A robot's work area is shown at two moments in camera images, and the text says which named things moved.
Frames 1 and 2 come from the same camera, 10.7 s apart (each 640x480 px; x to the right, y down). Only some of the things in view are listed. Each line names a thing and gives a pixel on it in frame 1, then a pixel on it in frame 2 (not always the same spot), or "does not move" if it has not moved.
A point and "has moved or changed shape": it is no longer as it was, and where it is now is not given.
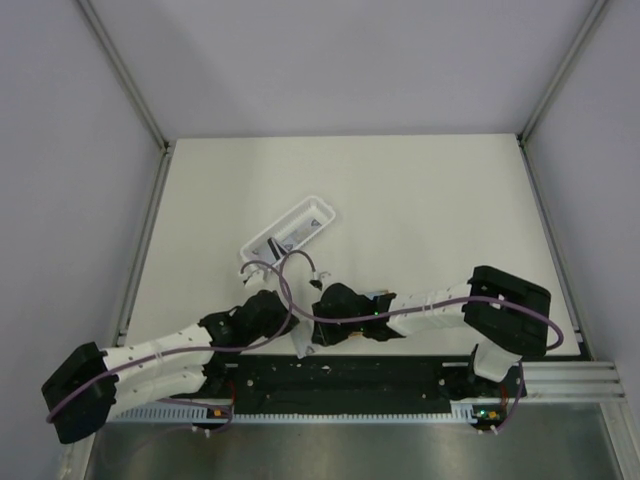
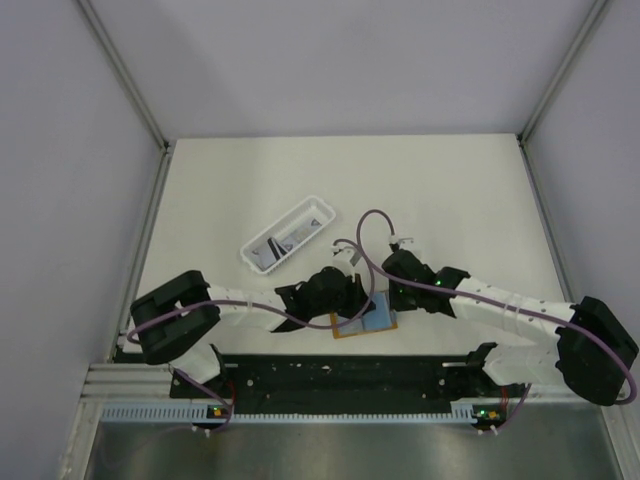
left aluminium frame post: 157,183 does not move
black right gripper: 325,336 -> 396,302
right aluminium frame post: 590,21 does not move
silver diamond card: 302,335 has moved or changed shape
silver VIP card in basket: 296,236 does not move
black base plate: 359,384 does not move
